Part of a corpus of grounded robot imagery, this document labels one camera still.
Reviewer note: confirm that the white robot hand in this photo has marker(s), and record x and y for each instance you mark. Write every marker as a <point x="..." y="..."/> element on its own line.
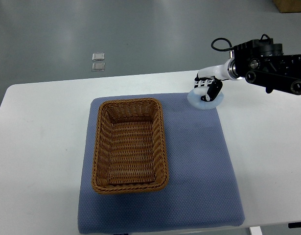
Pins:
<point x="204" y="78"/>

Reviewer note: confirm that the cardboard box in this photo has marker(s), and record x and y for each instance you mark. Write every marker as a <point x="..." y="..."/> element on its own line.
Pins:
<point x="288" y="6"/>

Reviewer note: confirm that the upper silver floor plate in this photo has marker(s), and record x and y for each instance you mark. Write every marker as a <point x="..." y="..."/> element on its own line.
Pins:
<point x="98" y="56"/>

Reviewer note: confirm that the brown wicker basket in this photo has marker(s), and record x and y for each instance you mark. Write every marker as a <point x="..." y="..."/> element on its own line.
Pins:
<point x="130" y="150"/>

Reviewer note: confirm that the light blue plush toy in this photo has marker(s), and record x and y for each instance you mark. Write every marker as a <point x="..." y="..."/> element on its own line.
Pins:
<point x="194" y="98"/>

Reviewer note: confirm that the blue quilted mat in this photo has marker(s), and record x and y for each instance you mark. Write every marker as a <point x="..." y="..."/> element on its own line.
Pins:
<point x="202" y="190"/>

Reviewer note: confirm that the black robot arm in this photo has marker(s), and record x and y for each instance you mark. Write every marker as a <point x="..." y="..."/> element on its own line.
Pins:
<point x="260" y="62"/>

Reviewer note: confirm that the lower silver floor plate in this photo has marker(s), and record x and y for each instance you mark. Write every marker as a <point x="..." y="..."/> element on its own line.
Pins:
<point x="98" y="66"/>

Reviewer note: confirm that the silver floor plate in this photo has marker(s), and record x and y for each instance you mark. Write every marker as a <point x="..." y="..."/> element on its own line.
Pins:
<point x="98" y="66"/>
<point x="98" y="56"/>

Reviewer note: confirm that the white table leg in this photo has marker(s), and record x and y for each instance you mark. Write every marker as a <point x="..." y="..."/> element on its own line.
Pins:
<point x="255" y="230"/>

